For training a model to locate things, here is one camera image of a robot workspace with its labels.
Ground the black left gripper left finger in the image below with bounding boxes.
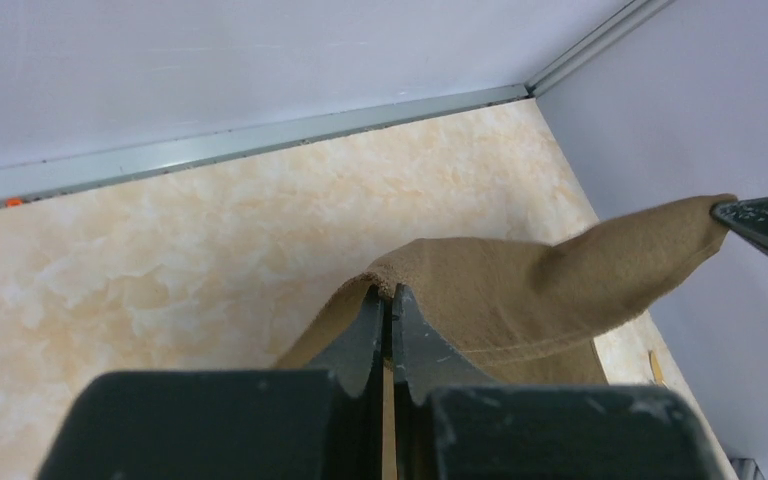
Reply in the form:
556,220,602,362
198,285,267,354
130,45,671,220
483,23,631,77
308,286,384,479

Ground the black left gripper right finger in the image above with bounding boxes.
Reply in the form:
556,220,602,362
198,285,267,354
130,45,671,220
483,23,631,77
391,284,494,479

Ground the aluminium frame rail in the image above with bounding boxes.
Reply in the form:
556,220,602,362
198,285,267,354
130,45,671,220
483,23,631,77
0,1,668,209

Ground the brown cloth napkin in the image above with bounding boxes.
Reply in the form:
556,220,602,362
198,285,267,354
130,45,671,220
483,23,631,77
276,194,727,385

